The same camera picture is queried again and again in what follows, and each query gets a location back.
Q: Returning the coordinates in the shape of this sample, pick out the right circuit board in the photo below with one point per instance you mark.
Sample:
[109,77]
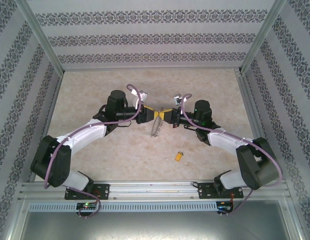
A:
[225,207]

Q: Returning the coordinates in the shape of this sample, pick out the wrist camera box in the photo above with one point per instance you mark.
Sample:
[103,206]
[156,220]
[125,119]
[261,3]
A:
[177,99]
[144,95]

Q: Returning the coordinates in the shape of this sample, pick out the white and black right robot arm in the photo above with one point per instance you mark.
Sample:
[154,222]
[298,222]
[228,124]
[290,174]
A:
[227,141]

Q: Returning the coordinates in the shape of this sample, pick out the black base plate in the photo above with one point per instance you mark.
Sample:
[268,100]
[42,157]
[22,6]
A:
[102,191]
[206,191]

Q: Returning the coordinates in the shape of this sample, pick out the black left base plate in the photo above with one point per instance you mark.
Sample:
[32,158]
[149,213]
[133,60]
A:
[102,191]

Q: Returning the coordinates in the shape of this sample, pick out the grey metal sheet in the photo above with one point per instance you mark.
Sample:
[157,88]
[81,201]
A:
[154,227]

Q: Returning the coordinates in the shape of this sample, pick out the left circuit board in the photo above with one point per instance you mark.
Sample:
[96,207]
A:
[87,205]

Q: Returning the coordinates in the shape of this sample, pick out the aluminium frame post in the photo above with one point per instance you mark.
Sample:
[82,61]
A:
[42,37]
[262,37]

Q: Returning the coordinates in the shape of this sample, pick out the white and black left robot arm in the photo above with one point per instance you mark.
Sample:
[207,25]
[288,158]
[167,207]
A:
[82,133]

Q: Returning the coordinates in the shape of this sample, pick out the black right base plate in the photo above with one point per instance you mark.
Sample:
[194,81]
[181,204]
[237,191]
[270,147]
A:
[206,191]

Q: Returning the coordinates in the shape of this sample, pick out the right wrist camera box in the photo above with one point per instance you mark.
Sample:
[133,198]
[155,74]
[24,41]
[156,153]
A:
[177,99]

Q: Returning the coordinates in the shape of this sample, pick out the circuit board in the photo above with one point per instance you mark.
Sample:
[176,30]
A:
[87,205]
[225,207]

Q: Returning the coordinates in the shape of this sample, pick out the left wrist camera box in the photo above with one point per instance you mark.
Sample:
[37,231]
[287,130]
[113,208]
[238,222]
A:
[144,95]

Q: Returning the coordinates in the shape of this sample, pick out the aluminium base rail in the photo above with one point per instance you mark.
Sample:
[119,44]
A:
[154,190]

